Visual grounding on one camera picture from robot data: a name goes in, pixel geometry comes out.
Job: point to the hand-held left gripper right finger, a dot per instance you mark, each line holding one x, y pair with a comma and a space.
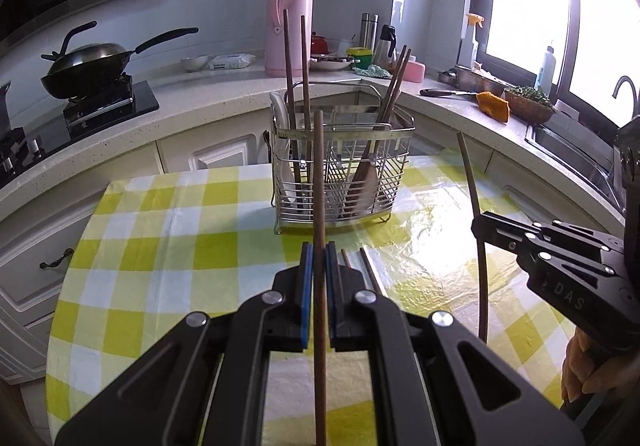
330, 306

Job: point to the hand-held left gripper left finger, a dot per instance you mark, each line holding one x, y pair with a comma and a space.
306, 301

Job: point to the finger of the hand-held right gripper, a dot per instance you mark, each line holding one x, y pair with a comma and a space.
585, 237
500, 231

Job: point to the wooden chopstick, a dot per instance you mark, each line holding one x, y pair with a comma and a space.
320, 176
471, 181
290, 76
395, 91
401, 81
389, 91
305, 76
369, 268
345, 257

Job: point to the person's right hand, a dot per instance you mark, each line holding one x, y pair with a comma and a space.
585, 371

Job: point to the steel sink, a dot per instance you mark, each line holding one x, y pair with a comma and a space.
570, 156

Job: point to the orange cloth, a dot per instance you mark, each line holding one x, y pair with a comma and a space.
494, 107

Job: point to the yellow checked tablecloth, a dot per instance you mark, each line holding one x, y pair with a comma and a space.
200, 236

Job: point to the wicker basket with greens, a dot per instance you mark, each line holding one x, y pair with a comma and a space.
530, 106

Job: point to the black curved faucet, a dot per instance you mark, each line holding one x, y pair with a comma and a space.
625, 89

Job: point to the white dish soap bottle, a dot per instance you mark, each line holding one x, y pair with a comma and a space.
546, 71

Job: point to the pink cup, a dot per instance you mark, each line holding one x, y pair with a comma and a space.
416, 71

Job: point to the spray bottle with yellow nozzle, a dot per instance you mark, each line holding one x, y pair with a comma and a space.
470, 44

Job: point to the green cloth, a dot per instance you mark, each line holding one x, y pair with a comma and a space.
372, 72

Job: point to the steel kettle with black top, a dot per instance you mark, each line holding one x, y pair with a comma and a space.
386, 46

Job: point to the green and yellow container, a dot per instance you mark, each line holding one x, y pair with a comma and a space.
360, 57

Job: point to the window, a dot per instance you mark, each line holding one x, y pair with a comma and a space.
525, 1

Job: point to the steel vacuum bottle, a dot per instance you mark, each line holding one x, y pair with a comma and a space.
370, 34

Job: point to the white plate with food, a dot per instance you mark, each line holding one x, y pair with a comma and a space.
330, 62

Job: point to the white wet wipes pack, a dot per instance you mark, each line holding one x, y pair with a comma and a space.
231, 61

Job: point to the red lidded pot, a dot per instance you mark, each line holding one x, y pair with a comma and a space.
320, 45

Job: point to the small white bowl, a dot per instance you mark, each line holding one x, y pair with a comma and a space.
194, 63

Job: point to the pink thermos jug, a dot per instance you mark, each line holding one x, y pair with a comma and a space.
287, 26

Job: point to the black gas stove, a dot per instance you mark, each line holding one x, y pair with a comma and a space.
100, 111

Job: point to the black wok with lid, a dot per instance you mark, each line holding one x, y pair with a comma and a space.
90, 64

